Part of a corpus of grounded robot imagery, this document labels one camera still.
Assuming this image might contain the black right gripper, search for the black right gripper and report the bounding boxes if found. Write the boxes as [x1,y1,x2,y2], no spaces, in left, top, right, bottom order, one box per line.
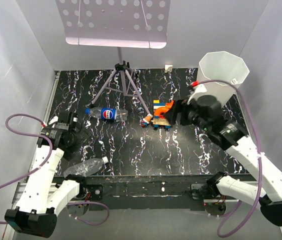
[162,99,210,133]

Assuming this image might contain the Pepsi label plastic bottle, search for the Pepsi label plastic bottle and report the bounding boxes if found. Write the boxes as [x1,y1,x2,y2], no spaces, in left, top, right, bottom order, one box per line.
[85,107,129,122]

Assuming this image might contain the crushed clear bottle white cap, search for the crushed clear bottle white cap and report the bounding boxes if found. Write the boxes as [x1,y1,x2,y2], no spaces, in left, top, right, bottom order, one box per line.
[63,156,109,178]

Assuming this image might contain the large clear plastic bottle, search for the large clear plastic bottle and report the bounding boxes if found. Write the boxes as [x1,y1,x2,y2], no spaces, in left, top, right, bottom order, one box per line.
[230,78,239,85]

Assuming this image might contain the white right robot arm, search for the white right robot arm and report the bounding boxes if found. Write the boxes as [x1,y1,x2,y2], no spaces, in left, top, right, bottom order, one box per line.
[163,81,282,227]

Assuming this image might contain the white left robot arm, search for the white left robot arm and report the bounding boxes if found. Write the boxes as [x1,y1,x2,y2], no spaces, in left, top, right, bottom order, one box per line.
[4,111,91,238]

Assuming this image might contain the white octagonal plastic bin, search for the white octagonal plastic bin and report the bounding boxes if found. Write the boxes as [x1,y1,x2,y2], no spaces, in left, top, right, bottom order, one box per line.
[190,51,250,106]

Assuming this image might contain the orange curved toy piece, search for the orange curved toy piece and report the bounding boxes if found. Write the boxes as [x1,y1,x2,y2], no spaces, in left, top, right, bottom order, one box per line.
[153,100,174,119]

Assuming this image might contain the yellow white blue toy bricks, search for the yellow white blue toy bricks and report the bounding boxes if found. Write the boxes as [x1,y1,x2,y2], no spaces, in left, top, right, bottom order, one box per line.
[153,99,166,112]

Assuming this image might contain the beige toy brick vehicle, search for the beige toy brick vehicle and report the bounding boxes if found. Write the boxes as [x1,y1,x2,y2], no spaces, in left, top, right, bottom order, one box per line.
[151,118,172,130]

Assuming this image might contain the small colourful toy figure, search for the small colourful toy figure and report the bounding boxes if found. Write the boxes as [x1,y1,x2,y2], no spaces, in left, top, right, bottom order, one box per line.
[141,114,153,128]

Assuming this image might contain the white perforated music stand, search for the white perforated music stand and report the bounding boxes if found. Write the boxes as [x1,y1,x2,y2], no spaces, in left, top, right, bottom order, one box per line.
[55,0,171,114]

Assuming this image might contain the small white wall bracket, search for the small white wall bracket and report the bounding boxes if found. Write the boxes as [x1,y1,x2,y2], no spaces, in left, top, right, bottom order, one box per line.
[164,64,173,74]

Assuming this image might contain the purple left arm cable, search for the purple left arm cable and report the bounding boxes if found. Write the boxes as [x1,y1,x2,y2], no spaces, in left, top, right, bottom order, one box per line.
[0,113,57,224]

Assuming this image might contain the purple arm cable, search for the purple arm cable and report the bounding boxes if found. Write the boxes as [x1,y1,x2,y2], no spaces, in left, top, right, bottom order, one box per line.
[188,79,265,238]
[0,113,57,224]

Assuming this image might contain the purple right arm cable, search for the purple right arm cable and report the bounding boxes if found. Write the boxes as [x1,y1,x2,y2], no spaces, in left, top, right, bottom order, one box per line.
[188,79,265,238]

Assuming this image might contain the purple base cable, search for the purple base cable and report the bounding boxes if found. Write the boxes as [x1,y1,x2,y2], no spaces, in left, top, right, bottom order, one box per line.
[66,199,110,227]

